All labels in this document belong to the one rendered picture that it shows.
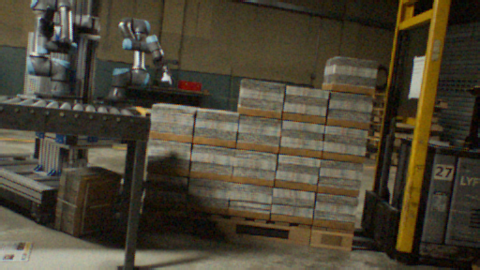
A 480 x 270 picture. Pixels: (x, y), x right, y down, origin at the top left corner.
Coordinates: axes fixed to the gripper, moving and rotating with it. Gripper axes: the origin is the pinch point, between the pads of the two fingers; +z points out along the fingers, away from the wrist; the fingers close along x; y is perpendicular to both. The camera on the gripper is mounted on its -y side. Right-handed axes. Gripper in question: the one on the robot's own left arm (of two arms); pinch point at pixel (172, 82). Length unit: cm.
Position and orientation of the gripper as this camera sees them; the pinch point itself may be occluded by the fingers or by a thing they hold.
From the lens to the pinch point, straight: 338.6
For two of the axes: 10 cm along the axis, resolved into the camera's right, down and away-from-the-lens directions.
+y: -9.3, 3.7, 0.4
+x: 0.0, 1.0, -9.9
